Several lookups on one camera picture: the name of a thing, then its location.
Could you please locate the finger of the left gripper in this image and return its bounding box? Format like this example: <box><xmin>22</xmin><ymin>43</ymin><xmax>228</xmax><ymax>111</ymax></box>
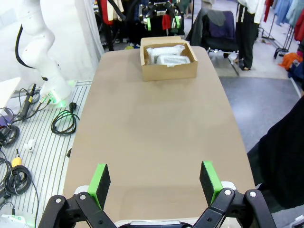
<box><xmin>141</xmin><ymin>9</ymin><xmax>152</xmax><ymax>32</ymax></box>
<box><xmin>170</xmin><ymin>9</ymin><xmax>182</xmax><ymax>29</ymax></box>

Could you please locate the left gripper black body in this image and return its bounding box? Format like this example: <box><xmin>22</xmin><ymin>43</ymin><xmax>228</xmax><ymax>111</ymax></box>
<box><xmin>142</xmin><ymin>0</ymin><xmax>178</xmax><ymax>17</ymax></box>

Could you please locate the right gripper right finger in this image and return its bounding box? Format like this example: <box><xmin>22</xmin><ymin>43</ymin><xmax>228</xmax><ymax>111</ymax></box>
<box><xmin>193</xmin><ymin>161</ymin><xmax>277</xmax><ymax>228</ymax></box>

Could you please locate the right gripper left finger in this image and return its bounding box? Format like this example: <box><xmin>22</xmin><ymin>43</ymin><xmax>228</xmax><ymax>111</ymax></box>
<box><xmin>38</xmin><ymin>163</ymin><xmax>114</xmax><ymax>228</ymax></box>

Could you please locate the long bubble-wrapped clock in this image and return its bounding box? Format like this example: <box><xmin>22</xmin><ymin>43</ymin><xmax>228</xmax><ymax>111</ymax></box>
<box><xmin>146</xmin><ymin>44</ymin><xmax>186</xmax><ymax>65</ymax></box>

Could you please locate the bubble-wrapped clock grey face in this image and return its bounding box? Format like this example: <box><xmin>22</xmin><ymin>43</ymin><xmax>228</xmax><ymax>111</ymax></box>
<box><xmin>156</xmin><ymin>54</ymin><xmax>191</xmax><ymax>67</ymax></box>

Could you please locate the office chair with clothes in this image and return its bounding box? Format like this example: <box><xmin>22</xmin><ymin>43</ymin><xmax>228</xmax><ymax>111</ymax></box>
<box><xmin>186</xmin><ymin>8</ymin><xmax>239</xmax><ymax>59</ymax></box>

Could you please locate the open brown cardboard box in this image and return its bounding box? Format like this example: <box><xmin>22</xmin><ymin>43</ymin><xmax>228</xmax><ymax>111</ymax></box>
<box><xmin>139</xmin><ymin>35</ymin><xmax>199</xmax><ymax>82</ymax></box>

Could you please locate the white slatted base platform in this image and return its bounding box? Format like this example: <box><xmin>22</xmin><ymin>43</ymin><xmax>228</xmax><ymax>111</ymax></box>
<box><xmin>0</xmin><ymin>80</ymin><xmax>94</xmax><ymax>228</ymax></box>

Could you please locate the bystander in striped black trousers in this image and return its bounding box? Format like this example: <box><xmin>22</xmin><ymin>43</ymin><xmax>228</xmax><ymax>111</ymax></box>
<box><xmin>236</xmin><ymin>0</ymin><xmax>266</xmax><ymax>71</ymax></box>

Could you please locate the person in black sweater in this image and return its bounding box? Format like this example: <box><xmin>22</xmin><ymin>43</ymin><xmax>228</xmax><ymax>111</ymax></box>
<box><xmin>247</xmin><ymin>95</ymin><xmax>304</xmax><ymax>214</ymax></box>

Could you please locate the small white gadget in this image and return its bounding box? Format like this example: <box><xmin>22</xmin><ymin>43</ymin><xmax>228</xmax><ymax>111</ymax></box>
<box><xmin>23</xmin><ymin>139</ymin><xmax>37</xmax><ymax>152</ymax></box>

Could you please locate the yellow plug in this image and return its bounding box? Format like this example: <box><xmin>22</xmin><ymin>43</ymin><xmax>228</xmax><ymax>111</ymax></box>
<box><xmin>11</xmin><ymin>155</ymin><xmax>23</xmax><ymax>168</ymax></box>

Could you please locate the white control box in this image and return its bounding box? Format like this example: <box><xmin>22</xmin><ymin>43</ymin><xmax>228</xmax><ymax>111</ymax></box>
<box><xmin>0</xmin><ymin>213</ymin><xmax>27</xmax><ymax>228</ymax></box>

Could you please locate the grey-blue hanging garment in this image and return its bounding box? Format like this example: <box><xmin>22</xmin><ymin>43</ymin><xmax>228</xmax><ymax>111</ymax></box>
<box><xmin>273</xmin><ymin>0</ymin><xmax>304</xmax><ymax>27</ymax></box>

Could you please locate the black clothes rack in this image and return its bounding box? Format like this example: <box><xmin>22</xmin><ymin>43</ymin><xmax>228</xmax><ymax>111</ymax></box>
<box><xmin>260</xmin><ymin>0</ymin><xmax>304</xmax><ymax>60</ymax></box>

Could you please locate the black handheld device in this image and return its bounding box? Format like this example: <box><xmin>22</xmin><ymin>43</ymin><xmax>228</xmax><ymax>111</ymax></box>
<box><xmin>18</xmin><ymin>83</ymin><xmax>37</xmax><ymax>119</ymax></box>

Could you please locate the orange cloth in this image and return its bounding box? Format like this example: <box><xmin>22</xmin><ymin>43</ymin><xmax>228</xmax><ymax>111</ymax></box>
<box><xmin>278</xmin><ymin>52</ymin><xmax>304</xmax><ymax>71</ymax></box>

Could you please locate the red hanging coat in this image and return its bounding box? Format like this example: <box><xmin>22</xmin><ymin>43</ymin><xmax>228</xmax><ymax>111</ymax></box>
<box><xmin>294</xmin><ymin>14</ymin><xmax>304</xmax><ymax>42</ymax></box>

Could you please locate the white desk panel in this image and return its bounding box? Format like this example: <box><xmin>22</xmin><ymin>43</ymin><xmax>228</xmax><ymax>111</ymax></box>
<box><xmin>0</xmin><ymin>77</ymin><xmax>21</xmax><ymax>110</ymax></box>

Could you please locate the black cable coil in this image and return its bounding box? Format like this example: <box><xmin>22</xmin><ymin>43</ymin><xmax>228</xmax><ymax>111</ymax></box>
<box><xmin>3</xmin><ymin>165</ymin><xmax>32</xmax><ymax>197</ymax></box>

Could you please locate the black power cable with plug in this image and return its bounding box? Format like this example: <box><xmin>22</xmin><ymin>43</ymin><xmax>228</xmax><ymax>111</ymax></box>
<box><xmin>50</xmin><ymin>102</ymin><xmax>81</xmax><ymax>136</ymax></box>

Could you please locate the black cable bundle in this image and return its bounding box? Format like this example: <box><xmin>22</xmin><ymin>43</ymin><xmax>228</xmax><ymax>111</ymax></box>
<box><xmin>0</xmin><ymin>124</ymin><xmax>21</xmax><ymax>147</ymax></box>

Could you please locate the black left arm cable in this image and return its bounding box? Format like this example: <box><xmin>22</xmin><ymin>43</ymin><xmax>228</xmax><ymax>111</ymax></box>
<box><xmin>15</xmin><ymin>23</ymin><xmax>36</xmax><ymax>69</ymax></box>

